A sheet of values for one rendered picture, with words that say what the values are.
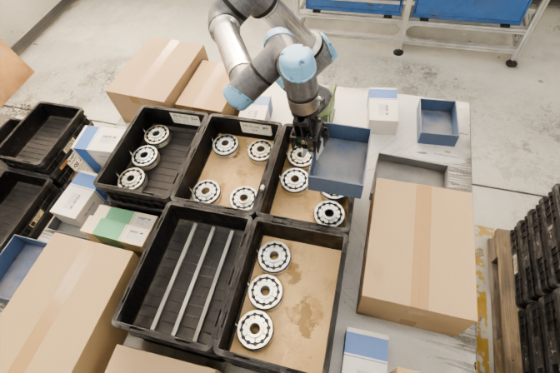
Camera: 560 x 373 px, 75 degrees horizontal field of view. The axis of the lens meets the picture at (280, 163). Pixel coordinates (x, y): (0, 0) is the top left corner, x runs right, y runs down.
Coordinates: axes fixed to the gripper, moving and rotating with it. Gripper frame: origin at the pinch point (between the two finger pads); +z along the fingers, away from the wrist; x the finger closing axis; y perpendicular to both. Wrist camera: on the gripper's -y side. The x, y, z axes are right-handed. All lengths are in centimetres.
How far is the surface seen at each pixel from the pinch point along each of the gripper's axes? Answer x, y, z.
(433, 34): 35, -224, 117
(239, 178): -32.3, -2.2, 25.8
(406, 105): 22, -66, 44
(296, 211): -8.2, 6.0, 28.1
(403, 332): 31, 32, 45
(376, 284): 21.6, 26.0, 23.9
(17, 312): -76, 62, 14
